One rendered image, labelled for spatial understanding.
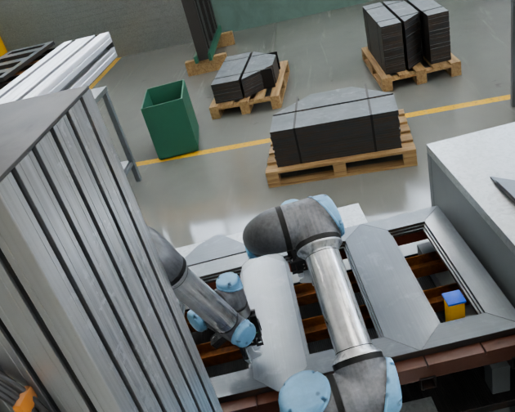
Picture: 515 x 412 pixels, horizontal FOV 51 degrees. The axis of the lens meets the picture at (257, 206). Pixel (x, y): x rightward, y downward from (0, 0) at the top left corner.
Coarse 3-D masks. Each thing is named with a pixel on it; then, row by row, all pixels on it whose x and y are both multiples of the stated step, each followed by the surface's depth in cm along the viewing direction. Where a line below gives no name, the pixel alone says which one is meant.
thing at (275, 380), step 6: (306, 366) 175; (282, 372) 175; (288, 372) 175; (294, 372) 174; (258, 378) 175; (264, 378) 175; (270, 378) 174; (276, 378) 173; (282, 378) 173; (264, 384) 173; (270, 384) 172; (276, 384) 172; (282, 384) 171
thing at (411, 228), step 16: (416, 224) 225; (432, 240) 216; (272, 256) 229; (224, 272) 229; (240, 272) 228; (288, 272) 219; (464, 288) 190; (368, 304) 194; (304, 336) 189; (480, 336) 169; (496, 336) 170; (416, 352) 170; (432, 352) 171; (224, 400) 173
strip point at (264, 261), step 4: (264, 256) 230; (256, 260) 229; (260, 260) 228; (264, 260) 228; (268, 260) 227; (272, 260) 226; (276, 260) 226; (252, 264) 227; (256, 264) 227; (260, 264) 226; (264, 264) 225; (268, 264) 225; (272, 264) 224; (248, 268) 226; (252, 268) 225; (256, 268) 224
